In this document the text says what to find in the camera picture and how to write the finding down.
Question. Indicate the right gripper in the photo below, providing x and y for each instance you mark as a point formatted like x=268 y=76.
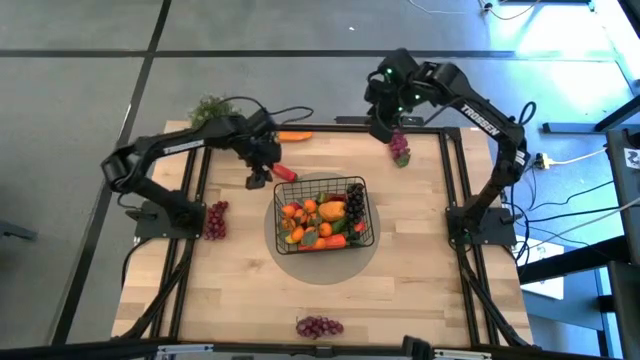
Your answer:
x=395 y=97

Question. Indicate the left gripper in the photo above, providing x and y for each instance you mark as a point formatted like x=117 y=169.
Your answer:
x=260 y=142

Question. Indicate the red grapes with green leaf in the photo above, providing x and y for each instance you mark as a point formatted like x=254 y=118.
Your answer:
x=399 y=146

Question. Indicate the long red pepper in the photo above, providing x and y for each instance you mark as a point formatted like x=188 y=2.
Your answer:
x=286 y=173

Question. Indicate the black grapes bunch with leaf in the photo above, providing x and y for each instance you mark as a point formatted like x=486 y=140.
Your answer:
x=355 y=200

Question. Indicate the orange carrot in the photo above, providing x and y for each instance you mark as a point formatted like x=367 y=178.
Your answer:
x=336 y=241

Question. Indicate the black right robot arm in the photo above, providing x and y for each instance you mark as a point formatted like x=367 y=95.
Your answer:
x=480 y=120

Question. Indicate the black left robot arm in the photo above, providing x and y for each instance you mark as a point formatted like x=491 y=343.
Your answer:
x=180 y=145

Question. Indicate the black mounting bar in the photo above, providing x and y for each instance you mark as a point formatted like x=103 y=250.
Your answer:
x=350 y=120

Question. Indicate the long orange pepper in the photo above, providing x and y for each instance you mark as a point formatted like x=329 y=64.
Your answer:
x=295 y=136

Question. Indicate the red grapes bunch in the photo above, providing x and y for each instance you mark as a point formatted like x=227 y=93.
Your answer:
x=216 y=220

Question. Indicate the small potted green plant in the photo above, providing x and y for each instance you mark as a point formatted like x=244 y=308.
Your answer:
x=207 y=107

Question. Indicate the grey round mat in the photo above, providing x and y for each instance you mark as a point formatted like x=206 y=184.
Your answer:
x=325 y=270

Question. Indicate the purple-red grapes bunch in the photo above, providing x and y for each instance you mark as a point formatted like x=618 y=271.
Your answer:
x=317 y=327

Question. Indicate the white power strip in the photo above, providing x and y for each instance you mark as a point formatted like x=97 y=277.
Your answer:
x=541 y=161

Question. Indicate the black floor stand leg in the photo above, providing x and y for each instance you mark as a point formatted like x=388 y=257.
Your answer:
x=570 y=128

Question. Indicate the white paper sheet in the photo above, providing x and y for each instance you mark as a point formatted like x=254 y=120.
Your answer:
x=547 y=287

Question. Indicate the black floor beam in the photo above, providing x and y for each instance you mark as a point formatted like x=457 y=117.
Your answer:
x=575 y=261

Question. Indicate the black aluminium table frame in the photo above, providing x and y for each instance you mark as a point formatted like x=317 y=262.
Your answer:
x=340 y=128

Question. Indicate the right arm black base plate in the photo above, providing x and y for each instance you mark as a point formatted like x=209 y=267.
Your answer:
x=500 y=230

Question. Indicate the black block on frame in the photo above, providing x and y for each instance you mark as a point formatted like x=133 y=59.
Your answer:
x=417 y=347

